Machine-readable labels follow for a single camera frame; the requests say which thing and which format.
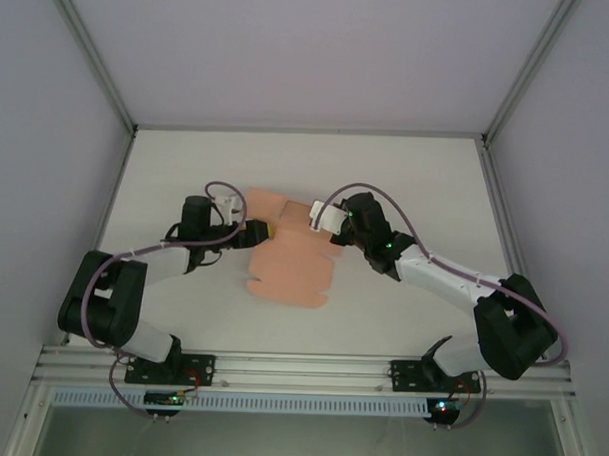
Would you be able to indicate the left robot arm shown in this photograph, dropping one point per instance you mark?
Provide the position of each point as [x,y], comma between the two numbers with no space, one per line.
[158,261]

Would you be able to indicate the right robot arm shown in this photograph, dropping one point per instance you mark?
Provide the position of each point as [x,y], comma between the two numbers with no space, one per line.
[443,278]

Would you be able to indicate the small circuit board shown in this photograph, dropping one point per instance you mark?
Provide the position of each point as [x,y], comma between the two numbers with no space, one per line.
[443,408]
[166,398]

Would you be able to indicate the aluminium table side rail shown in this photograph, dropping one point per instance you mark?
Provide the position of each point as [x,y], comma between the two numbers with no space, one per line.
[500,210]
[113,201]

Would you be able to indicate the aluminium mounting rail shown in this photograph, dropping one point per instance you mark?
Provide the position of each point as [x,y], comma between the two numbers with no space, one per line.
[299,370]

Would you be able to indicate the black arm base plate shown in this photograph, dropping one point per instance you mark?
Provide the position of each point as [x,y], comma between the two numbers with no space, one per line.
[404,374]
[199,367]

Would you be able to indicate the aluminium frame post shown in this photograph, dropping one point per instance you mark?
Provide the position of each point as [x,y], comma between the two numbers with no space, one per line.
[93,53]
[527,68]

